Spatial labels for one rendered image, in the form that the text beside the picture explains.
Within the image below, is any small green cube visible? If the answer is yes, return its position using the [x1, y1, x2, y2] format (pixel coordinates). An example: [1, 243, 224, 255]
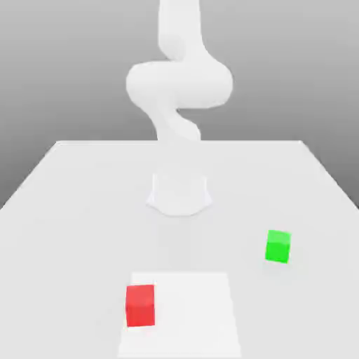
[264, 229, 292, 265]

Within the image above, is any small red cube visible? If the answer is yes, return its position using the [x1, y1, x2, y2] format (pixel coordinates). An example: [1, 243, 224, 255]
[125, 283, 156, 328]

